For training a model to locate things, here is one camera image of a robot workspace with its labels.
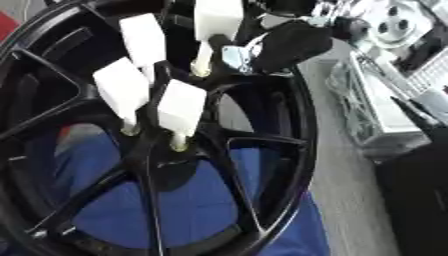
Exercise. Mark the black spoked wheel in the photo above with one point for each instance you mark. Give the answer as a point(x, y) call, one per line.
point(153, 173)

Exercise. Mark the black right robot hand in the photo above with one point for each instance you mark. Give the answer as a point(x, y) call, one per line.
point(294, 43)

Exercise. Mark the white pin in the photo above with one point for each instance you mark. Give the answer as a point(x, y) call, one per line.
point(182, 106)
point(143, 38)
point(217, 18)
point(122, 88)

